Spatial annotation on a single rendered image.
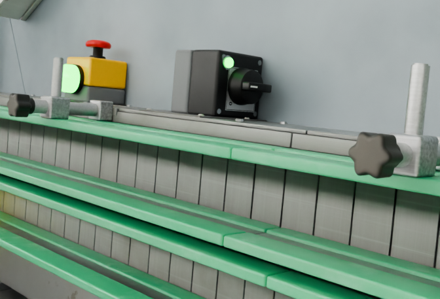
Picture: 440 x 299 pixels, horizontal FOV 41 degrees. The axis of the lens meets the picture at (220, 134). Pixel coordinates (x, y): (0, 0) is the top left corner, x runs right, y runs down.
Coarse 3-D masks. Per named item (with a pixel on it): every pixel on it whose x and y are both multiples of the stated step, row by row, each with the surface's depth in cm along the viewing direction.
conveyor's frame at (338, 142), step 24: (0, 96) 100; (120, 120) 75; (144, 120) 72; (168, 120) 68; (192, 120) 66; (216, 120) 63; (240, 120) 63; (264, 144) 59; (288, 144) 56; (312, 144) 54; (336, 144) 52
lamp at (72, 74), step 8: (64, 64) 91; (64, 72) 90; (72, 72) 90; (80, 72) 91; (64, 80) 90; (72, 80) 90; (80, 80) 90; (64, 88) 90; (72, 88) 90; (80, 88) 91
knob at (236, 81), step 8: (232, 72) 71; (240, 72) 70; (248, 72) 70; (256, 72) 71; (232, 80) 70; (240, 80) 69; (248, 80) 70; (256, 80) 71; (232, 88) 70; (240, 88) 69; (248, 88) 68; (256, 88) 69; (264, 88) 70; (232, 96) 70; (240, 96) 70; (248, 96) 70; (256, 96) 71; (240, 104) 71
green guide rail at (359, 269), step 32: (0, 160) 85; (32, 160) 89; (64, 192) 68; (96, 192) 65; (128, 192) 68; (160, 224) 56; (192, 224) 53; (224, 224) 56; (256, 224) 55; (256, 256) 47; (288, 256) 45; (320, 256) 45; (352, 256) 47; (384, 256) 47; (352, 288) 41; (384, 288) 39; (416, 288) 39
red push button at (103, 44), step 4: (92, 40) 93; (96, 40) 93; (100, 40) 94; (88, 44) 93; (92, 44) 93; (96, 44) 93; (100, 44) 93; (104, 44) 93; (108, 44) 94; (96, 48) 94; (100, 48) 94; (104, 48) 95; (108, 48) 95; (96, 52) 94; (100, 52) 94
